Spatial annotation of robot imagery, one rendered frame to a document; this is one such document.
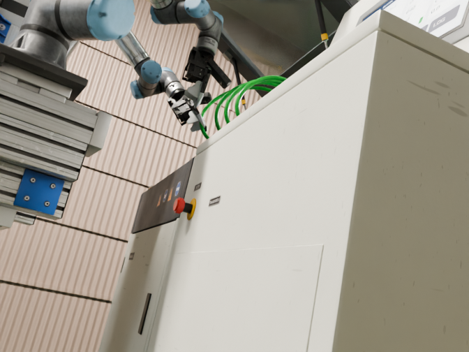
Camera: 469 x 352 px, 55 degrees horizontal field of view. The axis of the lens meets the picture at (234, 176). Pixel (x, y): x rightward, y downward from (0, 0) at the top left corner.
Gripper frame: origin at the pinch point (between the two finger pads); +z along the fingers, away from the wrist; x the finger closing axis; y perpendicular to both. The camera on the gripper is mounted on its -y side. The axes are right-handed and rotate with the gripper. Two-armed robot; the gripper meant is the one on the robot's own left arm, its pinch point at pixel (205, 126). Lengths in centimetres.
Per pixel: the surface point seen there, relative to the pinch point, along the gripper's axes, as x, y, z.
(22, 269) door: -134, 137, -76
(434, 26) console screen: 69, -35, 61
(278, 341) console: 79, 19, 96
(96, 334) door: -184, 122, -30
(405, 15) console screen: 60, -41, 49
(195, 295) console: 53, 27, 76
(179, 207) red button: 47, 22, 54
